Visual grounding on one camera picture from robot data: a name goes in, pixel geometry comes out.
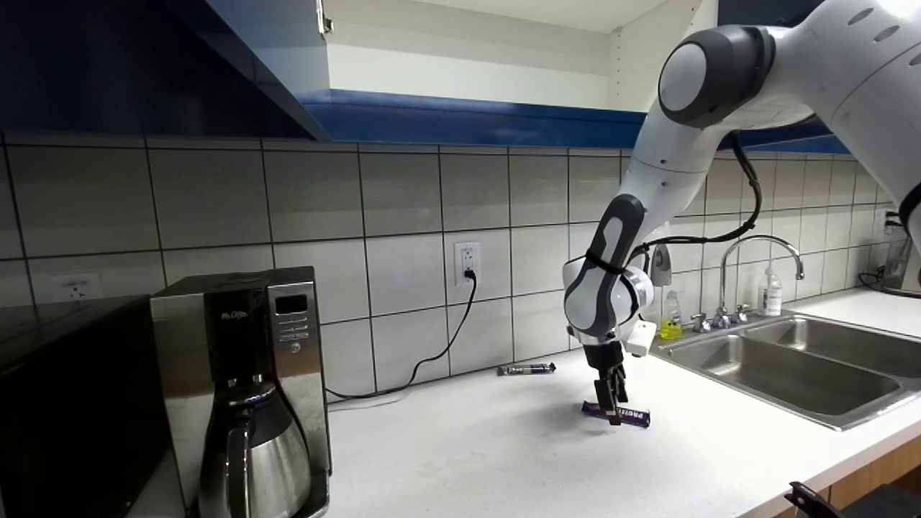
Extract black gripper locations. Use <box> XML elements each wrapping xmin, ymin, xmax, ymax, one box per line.
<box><xmin>585</xmin><ymin>343</ymin><xmax>628</xmax><ymax>426</ymax></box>

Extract blue protein bar packet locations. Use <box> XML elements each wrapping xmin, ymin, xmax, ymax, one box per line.
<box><xmin>581</xmin><ymin>399</ymin><xmax>650</xmax><ymax>429</ymax></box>

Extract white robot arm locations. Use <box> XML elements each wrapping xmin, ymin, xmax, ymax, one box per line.
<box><xmin>564</xmin><ymin>0</ymin><xmax>921</xmax><ymax>422</ymax></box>

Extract blue open top cabinet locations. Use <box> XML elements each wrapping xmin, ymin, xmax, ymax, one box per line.
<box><xmin>0</xmin><ymin>0</ymin><xmax>921</xmax><ymax>154</ymax></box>

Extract yellow dish soap bottle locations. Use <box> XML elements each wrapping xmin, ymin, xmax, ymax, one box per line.
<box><xmin>656</xmin><ymin>290</ymin><xmax>685</xmax><ymax>343</ymax></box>

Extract chrome sink faucet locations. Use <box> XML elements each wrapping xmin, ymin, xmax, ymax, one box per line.
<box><xmin>698</xmin><ymin>234</ymin><xmax>805</xmax><ymax>330</ymax></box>

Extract white small soap bottle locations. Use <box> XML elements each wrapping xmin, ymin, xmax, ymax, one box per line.
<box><xmin>762</xmin><ymin>268</ymin><xmax>784</xmax><ymax>316</ymax></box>

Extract stainless steel sink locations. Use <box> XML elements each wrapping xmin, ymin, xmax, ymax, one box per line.
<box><xmin>653</xmin><ymin>314</ymin><xmax>921</xmax><ymax>429</ymax></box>

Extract black steel coffee maker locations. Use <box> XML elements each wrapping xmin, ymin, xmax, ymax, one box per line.
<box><xmin>149</xmin><ymin>268</ymin><xmax>332</xmax><ymax>518</ymax></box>

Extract steel coffee carafe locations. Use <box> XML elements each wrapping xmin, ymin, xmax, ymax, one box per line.
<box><xmin>197</xmin><ymin>382</ymin><xmax>316</xmax><ymax>518</ymax></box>

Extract black microwave oven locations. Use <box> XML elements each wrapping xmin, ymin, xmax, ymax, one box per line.
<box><xmin>0</xmin><ymin>297</ymin><xmax>171</xmax><ymax>518</ymax></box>

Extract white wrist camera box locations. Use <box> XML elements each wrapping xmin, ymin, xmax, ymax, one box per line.
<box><xmin>624</xmin><ymin>318</ymin><xmax>656</xmax><ymax>356</ymax></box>

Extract white wall soap dispenser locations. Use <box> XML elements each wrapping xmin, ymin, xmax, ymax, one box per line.
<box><xmin>650</xmin><ymin>244</ymin><xmax>673</xmax><ymax>287</ymax></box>

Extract black power cord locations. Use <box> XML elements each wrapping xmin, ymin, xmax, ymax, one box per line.
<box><xmin>322</xmin><ymin>270</ymin><xmax>480</xmax><ymax>406</ymax></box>

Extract white wall outlet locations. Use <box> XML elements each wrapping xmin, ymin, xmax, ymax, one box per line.
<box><xmin>456</xmin><ymin>241</ymin><xmax>483</xmax><ymax>285</ymax></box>

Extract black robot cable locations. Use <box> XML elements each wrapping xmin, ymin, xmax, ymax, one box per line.
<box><xmin>628</xmin><ymin>133</ymin><xmax>765</xmax><ymax>264</ymax></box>

